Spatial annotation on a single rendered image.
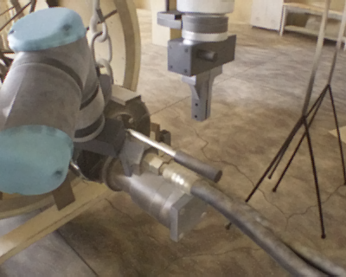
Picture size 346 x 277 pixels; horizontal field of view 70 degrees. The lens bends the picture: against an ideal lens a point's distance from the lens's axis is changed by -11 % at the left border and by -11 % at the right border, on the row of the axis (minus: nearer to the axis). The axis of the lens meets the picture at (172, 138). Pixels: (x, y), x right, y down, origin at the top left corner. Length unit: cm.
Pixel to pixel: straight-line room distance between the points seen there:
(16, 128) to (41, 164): 4
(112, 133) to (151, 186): 26
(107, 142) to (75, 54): 18
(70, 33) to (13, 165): 15
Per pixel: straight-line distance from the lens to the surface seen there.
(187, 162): 58
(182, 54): 41
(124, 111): 75
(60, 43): 31
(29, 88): 28
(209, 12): 41
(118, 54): 199
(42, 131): 25
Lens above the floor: 134
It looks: 33 degrees down
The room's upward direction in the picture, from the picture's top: straight up
